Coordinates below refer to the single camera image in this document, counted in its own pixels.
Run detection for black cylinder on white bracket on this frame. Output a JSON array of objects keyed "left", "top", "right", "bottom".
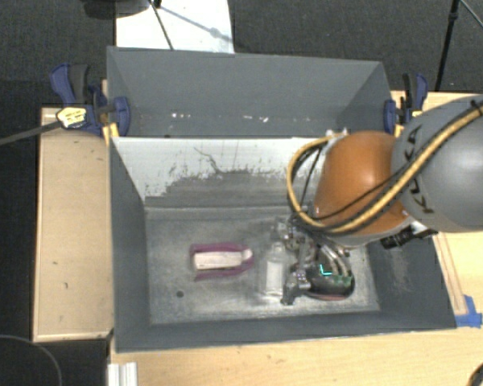
[{"left": 379, "top": 211, "right": 436, "bottom": 251}]

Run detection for grey metal bin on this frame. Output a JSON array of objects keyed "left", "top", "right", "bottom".
[{"left": 105, "top": 45, "right": 458, "bottom": 354}]

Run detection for pale wood board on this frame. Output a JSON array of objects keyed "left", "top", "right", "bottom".
[{"left": 32, "top": 106, "right": 116, "bottom": 343}]

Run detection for purple and white box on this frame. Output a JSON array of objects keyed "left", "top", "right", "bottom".
[{"left": 189, "top": 242, "right": 254, "bottom": 282}]

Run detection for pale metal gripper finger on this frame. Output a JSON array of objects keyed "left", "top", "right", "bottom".
[
  {"left": 280, "top": 284, "right": 308, "bottom": 307},
  {"left": 288, "top": 270, "right": 312, "bottom": 289}
]

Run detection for clear plastic bottle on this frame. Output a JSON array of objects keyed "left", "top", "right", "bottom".
[{"left": 262, "top": 242, "right": 287, "bottom": 298}]

